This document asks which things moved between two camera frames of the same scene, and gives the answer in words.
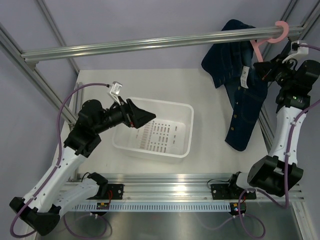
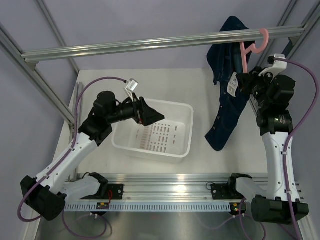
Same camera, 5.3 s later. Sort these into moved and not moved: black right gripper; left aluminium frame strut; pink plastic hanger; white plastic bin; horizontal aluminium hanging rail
Moved: pink plastic hanger; black right gripper
Not moved: horizontal aluminium hanging rail; left aluminium frame strut; white plastic bin
